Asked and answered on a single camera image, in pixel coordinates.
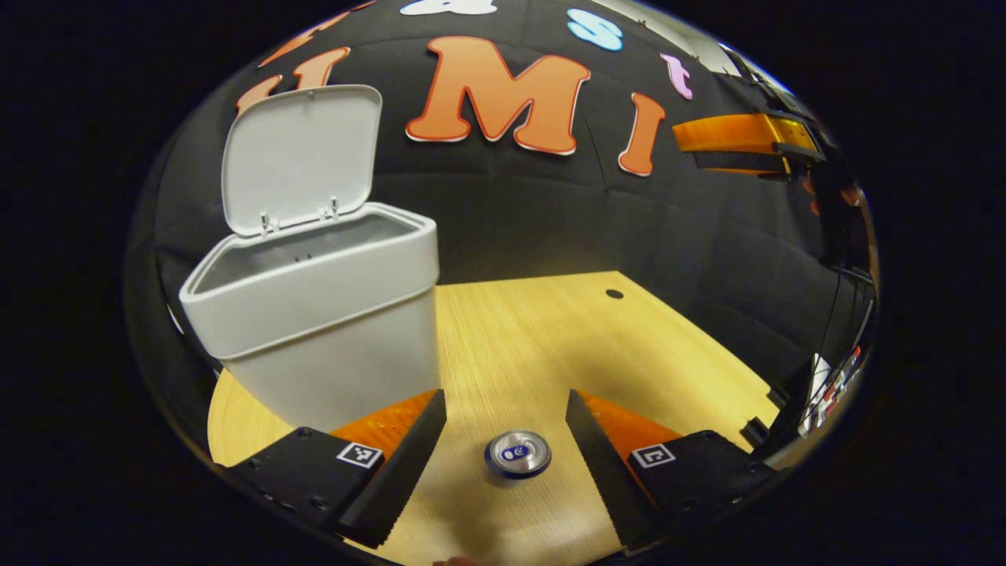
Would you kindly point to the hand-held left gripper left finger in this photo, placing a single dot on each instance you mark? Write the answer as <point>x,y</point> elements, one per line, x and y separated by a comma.
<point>405,468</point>

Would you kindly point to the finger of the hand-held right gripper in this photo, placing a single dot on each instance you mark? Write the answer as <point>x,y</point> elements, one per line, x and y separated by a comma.
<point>723,134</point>

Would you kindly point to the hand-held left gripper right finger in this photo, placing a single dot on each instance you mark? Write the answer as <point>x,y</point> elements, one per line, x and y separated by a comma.
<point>601,472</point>

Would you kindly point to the blue pop can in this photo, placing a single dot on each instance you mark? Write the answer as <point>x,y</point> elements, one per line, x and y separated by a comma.
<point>517,454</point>

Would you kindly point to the white desktop garbage bin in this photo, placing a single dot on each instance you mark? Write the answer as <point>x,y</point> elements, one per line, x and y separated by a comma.
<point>330,346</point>

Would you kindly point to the wooden desktop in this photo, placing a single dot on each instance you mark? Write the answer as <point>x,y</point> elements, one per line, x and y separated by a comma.
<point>534,346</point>

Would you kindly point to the white panel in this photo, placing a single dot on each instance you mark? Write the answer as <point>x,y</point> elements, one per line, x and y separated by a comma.
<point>817,385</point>

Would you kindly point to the black backdrop cloth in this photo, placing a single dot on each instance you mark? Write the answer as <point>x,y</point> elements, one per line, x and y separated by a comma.
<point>511,212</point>

